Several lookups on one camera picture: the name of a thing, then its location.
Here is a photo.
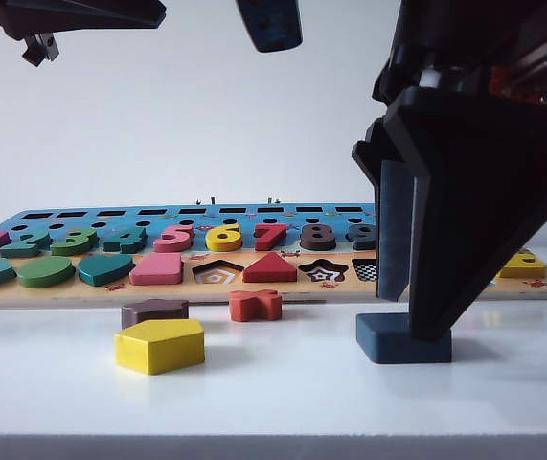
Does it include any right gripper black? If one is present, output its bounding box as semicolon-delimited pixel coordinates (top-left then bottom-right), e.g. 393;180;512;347
372;0;547;109

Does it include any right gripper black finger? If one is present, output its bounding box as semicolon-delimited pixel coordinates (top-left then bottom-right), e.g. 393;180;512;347
382;87;547;342
352;118;416;303

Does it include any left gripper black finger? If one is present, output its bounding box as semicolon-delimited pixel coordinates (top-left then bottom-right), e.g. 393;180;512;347
234;0;304;53
0;0;167;67

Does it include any dark blue wooden square block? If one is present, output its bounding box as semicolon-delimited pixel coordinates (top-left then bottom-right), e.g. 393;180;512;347
354;312;453;366

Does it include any dark blue wooden number nine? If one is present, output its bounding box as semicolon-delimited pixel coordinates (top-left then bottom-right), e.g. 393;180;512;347
346;223;378;251

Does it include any brown wooden number eight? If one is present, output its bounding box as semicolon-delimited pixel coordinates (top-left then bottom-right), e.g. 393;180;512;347
300;223;337;252

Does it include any yellow wooden math sign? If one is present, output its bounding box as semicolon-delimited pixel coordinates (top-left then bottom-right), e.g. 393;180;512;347
495;252;547;280

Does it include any red wooden number seven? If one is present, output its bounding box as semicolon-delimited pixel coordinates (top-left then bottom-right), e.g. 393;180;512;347
253;223;288;252

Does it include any red wooden triangle block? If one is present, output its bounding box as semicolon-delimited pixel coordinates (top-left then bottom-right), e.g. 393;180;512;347
242;251;299;284

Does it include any orange wooden cross block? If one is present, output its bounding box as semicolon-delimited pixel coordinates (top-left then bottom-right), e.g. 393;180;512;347
228;288;284;323

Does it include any yellow wooden number six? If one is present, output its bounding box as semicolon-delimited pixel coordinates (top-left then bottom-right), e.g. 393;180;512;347
204;223;243;253

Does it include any pink wooden number five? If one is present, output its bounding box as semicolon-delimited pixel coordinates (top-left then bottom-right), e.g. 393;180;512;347
152;224;196;254

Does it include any green wooden number three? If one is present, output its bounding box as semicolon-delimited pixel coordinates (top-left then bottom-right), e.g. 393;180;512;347
51;227;100;257

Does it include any dark green wooden number four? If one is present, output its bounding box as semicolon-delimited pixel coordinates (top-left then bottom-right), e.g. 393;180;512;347
102;226;148;254

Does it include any teal wooden number two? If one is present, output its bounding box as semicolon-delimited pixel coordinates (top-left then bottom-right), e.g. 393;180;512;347
0;229;54;259

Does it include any pink wooden trapezoid block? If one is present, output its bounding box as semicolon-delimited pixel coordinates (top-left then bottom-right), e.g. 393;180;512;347
128;252;184;287

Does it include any brown wooden star block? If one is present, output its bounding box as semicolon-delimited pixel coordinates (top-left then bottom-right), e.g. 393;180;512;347
120;299;191;331

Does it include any teal wooden heart block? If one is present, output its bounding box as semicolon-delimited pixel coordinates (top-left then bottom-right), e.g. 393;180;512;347
78;253;136;288

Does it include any green wooden oval block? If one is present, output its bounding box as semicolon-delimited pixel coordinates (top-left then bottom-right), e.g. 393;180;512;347
17;256;77;289

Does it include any yellow wooden pentagon block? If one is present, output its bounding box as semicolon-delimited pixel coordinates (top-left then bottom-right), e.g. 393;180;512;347
113;318;206;377

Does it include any wooden number shape puzzle board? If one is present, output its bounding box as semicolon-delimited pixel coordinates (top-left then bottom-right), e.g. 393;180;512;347
0;203;547;311

